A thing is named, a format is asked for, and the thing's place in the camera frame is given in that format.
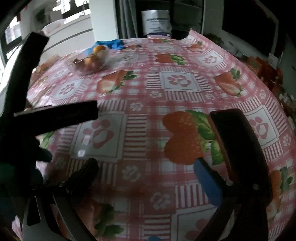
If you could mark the pink plastic stool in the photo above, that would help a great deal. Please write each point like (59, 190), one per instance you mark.
(159, 35)

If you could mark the blue disposable gloves pile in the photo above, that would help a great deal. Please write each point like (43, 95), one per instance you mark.
(113, 44)

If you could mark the white kitchen counter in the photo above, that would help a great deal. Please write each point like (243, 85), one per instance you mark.
(74, 34)

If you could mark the pink checkered printed tablecloth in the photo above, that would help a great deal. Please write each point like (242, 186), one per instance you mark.
(150, 97)

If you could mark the dark rectangular object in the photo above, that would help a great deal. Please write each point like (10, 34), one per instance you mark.
(235, 143)

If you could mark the stack of red gift boxes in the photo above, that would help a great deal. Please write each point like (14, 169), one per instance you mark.
(266, 71)

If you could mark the white labelled box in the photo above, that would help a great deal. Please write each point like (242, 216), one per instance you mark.
(156, 22)

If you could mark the clear glass bowl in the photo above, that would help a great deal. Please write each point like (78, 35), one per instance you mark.
(81, 68)

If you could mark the grey curtain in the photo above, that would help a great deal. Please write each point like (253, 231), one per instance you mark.
(128, 18)

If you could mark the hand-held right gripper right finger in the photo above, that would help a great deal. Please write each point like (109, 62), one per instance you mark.
(208, 183)

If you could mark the black wall television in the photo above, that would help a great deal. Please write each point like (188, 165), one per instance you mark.
(249, 25)

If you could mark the white plastic basin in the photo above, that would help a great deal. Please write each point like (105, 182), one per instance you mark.
(54, 26)

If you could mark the orange tangerine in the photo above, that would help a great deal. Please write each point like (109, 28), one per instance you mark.
(92, 63)
(100, 49)

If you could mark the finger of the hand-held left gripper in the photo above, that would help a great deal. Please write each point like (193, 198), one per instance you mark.
(64, 113)
(25, 67)

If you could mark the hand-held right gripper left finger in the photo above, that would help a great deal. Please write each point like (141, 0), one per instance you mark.
(81, 177)

